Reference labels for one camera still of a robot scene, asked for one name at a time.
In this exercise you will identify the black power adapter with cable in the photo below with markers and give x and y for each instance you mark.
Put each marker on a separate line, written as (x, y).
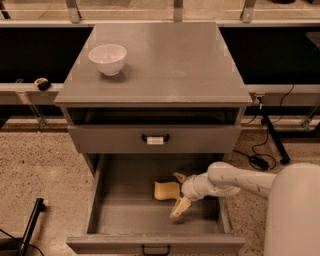
(253, 147)

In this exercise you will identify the yellow sponge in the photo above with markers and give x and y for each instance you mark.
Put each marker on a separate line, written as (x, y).
(166, 191)

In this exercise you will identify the black bar lower left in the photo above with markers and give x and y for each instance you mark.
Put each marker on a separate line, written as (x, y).
(39, 206)

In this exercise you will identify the grey drawer cabinet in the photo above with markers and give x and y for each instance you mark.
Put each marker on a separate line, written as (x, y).
(186, 59)

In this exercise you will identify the open grey middle drawer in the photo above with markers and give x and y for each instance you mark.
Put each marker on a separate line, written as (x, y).
(125, 218)

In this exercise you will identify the metal rail frame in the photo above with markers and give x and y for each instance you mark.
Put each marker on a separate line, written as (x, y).
(85, 13)

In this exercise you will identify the closed grey top drawer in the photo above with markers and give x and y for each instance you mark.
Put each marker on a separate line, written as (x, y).
(154, 139)

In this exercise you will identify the white ceramic bowl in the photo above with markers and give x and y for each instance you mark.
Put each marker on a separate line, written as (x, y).
(108, 59)

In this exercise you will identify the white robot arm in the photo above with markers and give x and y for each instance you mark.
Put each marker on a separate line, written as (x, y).
(293, 195)

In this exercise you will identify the black stand leg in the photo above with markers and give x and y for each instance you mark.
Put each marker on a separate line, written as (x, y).
(285, 159)

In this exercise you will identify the yellow black tape measure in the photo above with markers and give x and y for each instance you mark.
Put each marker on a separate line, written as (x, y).
(42, 84)

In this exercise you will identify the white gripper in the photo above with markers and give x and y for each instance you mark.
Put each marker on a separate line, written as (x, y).
(188, 187)

